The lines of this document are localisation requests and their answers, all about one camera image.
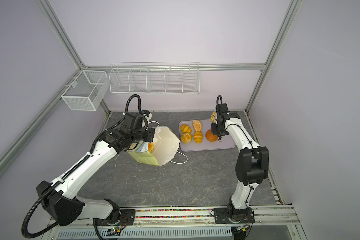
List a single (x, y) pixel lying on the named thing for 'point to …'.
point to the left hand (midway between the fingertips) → (154, 133)
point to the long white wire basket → (154, 78)
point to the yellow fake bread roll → (184, 128)
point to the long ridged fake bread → (213, 117)
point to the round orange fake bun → (210, 137)
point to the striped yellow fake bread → (198, 136)
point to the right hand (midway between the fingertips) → (218, 132)
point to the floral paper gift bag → (165, 144)
